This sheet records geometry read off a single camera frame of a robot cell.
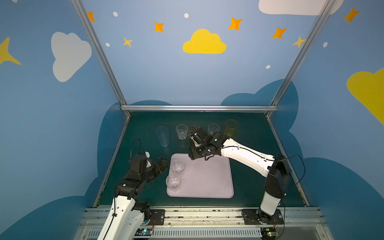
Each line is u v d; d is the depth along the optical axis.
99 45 0.82
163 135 0.98
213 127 1.07
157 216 0.75
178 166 0.87
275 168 0.50
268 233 0.71
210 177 0.90
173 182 0.86
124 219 0.47
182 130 1.08
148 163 0.59
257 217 0.74
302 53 0.86
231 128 0.94
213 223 0.73
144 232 0.70
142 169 0.58
